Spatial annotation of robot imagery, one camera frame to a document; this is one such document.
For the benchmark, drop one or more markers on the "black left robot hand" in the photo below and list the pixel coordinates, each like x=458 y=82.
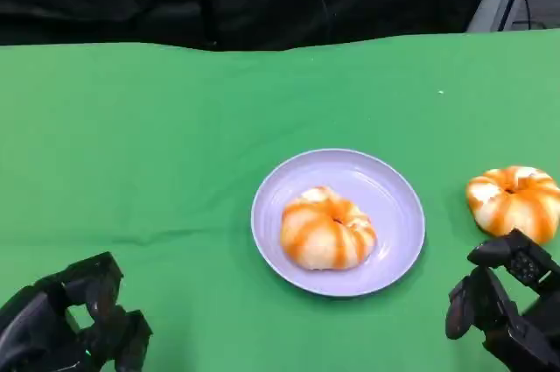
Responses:
x=35 y=337

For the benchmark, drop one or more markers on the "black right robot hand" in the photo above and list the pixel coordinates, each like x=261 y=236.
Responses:
x=525 y=328

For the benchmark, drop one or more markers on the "orange and white bread roll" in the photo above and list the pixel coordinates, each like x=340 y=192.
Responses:
x=324 y=236
x=512 y=205

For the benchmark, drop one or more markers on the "green table cloth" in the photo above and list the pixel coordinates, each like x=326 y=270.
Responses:
x=197 y=127

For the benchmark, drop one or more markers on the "lilac plate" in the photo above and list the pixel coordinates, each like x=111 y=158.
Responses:
x=271 y=214

